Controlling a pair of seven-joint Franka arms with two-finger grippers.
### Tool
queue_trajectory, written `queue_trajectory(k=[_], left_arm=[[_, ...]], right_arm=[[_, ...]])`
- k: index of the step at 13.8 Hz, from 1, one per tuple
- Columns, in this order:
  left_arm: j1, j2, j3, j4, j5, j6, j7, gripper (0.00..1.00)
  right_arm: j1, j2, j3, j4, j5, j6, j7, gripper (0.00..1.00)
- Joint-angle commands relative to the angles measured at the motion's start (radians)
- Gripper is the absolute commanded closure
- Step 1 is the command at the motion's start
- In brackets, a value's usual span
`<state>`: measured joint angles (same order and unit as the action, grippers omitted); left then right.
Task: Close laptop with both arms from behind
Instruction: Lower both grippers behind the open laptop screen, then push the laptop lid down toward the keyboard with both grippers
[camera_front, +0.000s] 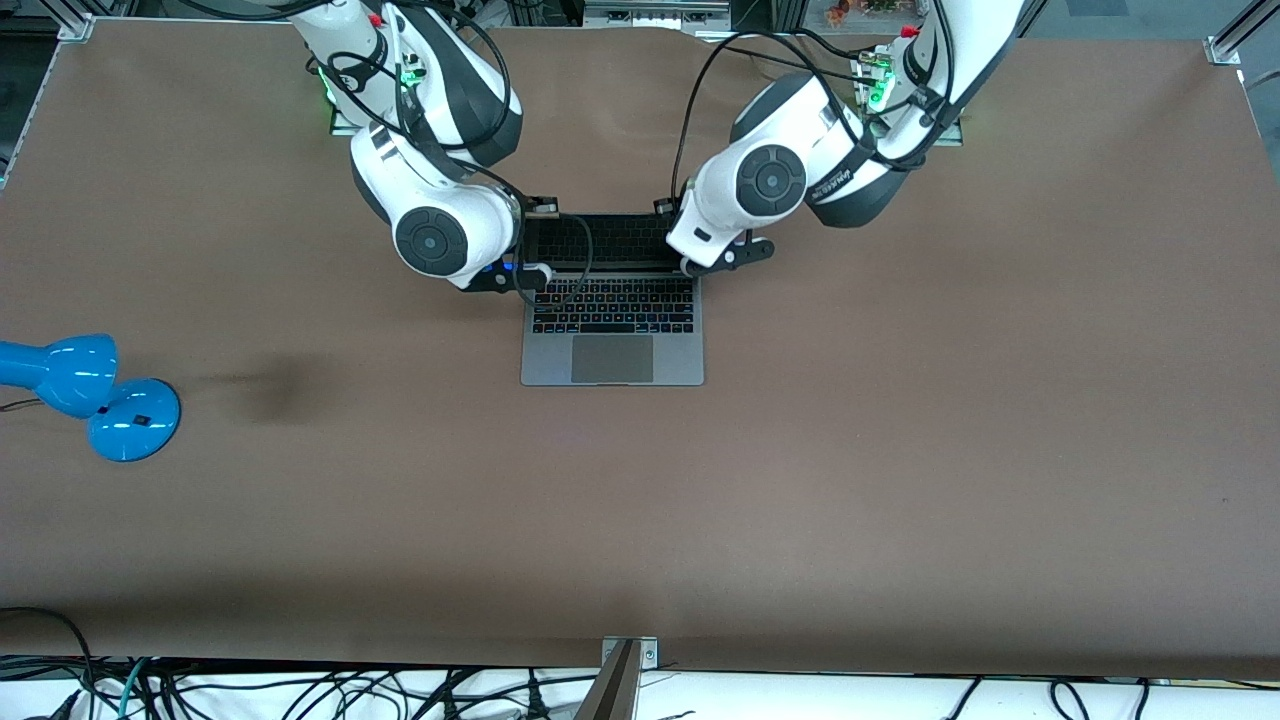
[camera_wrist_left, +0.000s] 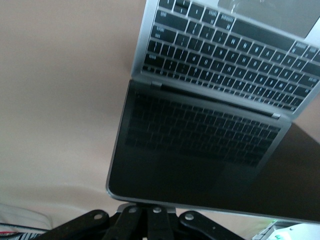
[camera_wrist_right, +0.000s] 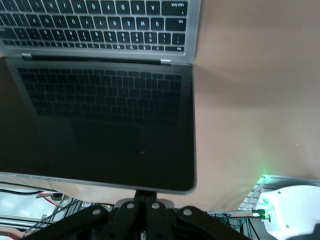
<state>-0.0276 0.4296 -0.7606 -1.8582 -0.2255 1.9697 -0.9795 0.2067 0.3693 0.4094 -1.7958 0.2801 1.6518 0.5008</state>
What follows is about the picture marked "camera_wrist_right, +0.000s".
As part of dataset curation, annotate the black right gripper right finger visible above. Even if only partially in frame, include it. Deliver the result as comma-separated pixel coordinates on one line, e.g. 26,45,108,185
145,191,251,240

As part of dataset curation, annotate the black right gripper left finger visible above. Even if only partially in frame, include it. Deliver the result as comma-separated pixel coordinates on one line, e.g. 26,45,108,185
23,189,147,240

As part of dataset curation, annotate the grey laptop with black keyboard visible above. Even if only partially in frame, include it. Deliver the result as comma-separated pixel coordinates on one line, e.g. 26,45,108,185
0,0,202,197

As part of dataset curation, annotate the red cable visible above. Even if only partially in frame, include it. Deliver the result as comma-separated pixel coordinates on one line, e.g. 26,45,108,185
35,190,68,209

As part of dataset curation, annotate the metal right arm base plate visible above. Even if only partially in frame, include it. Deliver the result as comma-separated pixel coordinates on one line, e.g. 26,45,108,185
236,174,320,219

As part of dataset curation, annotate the black cable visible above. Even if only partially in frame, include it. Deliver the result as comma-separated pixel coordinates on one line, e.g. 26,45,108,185
0,188,40,198

